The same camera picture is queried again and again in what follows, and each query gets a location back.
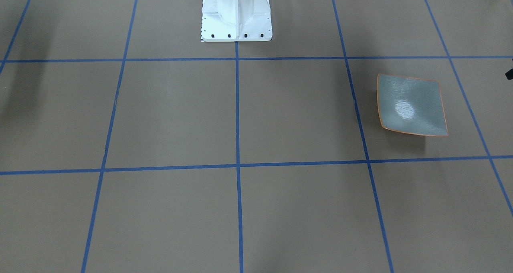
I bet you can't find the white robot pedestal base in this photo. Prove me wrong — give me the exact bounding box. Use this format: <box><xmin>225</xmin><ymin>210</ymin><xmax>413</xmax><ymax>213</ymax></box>
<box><xmin>200</xmin><ymin>0</ymin><xmax>273</xmax><ymax>42</ymax></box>

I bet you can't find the grey square plate orange rim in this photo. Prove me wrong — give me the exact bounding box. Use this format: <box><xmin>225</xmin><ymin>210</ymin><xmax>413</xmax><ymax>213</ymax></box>
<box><xmin>377</xmin><ymin>74</ymin><xmax>448</xmax><ymax>137</ymax></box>

